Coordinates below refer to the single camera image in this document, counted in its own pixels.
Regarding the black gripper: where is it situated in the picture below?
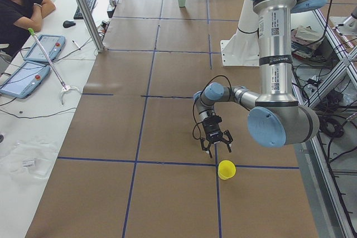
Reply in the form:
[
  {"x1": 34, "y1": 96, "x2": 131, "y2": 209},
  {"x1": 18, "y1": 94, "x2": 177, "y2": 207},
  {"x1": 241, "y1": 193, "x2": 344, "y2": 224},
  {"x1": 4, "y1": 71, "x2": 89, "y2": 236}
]
[{"x1": 200, "y1": 115, "x2": 233, "y2": 158}]

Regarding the yellow plastic cup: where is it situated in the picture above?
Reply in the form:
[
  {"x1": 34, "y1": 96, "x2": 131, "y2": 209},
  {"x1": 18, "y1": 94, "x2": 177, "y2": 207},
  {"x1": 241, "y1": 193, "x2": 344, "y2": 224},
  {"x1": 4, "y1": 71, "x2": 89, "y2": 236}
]
[{"x1": 218, "y1": 160, "x2": 237, "y2": 180}]

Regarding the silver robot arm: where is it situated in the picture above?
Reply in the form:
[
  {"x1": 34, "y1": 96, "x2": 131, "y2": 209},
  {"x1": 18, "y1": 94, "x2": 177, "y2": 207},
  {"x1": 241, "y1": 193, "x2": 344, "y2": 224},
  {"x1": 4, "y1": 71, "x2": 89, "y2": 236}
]
[{"x1": 192, "y1": 0, "x2": 328, "y2": 152}]

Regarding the stack of books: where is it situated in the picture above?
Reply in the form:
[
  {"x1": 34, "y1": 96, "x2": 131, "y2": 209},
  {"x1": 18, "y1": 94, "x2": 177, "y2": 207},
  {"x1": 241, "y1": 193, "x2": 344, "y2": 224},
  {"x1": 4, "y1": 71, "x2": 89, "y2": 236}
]
[{"x1": 291, "y1": 26, "x2": 322, "y2": 59}]

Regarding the green plastic cup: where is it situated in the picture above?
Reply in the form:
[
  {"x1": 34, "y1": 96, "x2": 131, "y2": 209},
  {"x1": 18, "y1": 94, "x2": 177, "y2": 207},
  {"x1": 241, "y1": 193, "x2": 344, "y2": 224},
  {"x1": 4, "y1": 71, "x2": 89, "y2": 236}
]
[{"x1": 178, "y1": 0, "x2": 186, "y2": 8}]

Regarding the small metal cup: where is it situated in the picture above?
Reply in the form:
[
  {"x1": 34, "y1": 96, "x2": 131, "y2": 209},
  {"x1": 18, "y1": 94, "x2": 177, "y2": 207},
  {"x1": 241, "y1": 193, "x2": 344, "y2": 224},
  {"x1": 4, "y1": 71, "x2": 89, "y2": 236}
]
[{"x1": 109, "y1": 0, "x2": 117, "y2": 7}]

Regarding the reacher grabber stick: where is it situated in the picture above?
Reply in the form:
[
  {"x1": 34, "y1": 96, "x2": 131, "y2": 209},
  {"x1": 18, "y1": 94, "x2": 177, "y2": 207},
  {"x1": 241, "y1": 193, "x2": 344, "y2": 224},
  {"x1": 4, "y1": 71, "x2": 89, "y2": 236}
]
[{"x1": 28, "y1": 28, "x2": 81, "y2": 105}]

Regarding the far teach pendant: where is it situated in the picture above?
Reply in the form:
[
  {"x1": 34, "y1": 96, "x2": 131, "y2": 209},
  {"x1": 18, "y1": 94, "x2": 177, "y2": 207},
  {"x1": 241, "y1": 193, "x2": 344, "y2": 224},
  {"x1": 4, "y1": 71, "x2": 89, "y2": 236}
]
[{"x1": 23, "y1": 35, "x2": 66, "y2": 62}]

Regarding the teach pendant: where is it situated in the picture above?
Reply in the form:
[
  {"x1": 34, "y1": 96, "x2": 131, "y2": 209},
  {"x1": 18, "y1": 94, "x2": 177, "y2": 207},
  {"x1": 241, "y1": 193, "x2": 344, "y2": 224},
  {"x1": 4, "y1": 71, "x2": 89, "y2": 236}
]
[
  {"x1": 1, "y1": 61, "x2": 50, "y2": 99},
  {"x1": 23, "y1": 35, "x2": 66, "y2": 62}
]

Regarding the black computer mouse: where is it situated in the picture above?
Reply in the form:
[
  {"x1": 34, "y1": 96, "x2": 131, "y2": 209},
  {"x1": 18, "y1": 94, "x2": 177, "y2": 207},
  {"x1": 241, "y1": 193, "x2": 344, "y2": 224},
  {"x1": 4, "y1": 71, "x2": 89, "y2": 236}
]
[{"x1": 62, "y1": 20, "x2": 76, "y2": 28}]

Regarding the black keyboard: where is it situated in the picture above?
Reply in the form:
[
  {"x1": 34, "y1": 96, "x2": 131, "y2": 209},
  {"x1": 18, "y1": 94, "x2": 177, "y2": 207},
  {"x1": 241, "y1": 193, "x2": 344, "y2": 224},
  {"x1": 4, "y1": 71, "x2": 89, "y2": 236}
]
[{"x1": 73, "y1": 0, "x2": 99, "y2": 20}]

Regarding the near teach pendant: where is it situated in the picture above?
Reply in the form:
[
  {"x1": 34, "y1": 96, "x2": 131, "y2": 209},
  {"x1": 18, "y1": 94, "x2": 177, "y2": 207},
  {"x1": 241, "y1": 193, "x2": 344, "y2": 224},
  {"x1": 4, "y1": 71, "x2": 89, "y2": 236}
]
[{"x1": 1, "y1": 61, "x2": 50, "y2": 99}]

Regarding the person in black shirt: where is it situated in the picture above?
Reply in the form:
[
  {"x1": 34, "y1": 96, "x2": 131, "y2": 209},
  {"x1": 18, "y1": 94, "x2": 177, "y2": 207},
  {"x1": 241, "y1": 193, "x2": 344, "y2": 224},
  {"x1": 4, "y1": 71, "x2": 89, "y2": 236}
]
[{"x1": 1, "y1": 0, "x2": 56, "y2": 56}]

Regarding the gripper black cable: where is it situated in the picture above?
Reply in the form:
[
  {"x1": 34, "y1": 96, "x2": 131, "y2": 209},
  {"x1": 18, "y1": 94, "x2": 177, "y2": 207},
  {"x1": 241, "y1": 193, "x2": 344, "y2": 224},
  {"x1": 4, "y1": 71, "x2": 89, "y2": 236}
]
[{"x1": 192, "y1": 75, "x2": 232, "y2": 140}]

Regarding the white camera mast base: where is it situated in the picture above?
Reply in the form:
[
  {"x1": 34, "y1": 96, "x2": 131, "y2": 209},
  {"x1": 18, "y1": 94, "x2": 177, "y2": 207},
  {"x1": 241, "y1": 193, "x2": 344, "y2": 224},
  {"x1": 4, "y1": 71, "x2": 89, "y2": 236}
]
[{"x1": 220, "y1": 0, "x2": 259, "y2": 67}]

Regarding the aluminium frame post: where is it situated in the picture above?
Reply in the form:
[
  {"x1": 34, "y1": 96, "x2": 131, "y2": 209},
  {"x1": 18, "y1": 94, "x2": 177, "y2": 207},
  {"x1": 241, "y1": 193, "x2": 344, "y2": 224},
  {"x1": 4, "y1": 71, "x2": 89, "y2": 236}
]
[{"x1": 76, "y1": 0, "x2": 104, "y2": 53}]

